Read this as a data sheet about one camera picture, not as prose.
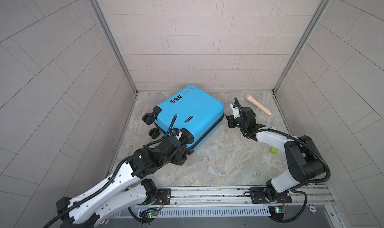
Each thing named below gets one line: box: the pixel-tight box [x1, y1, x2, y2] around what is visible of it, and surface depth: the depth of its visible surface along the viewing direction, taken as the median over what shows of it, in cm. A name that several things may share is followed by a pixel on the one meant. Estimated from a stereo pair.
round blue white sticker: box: [307, 204, 318, 214], surface depth 69 cm
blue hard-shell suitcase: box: [142, 85, 225, 153], surface depth 83 cm
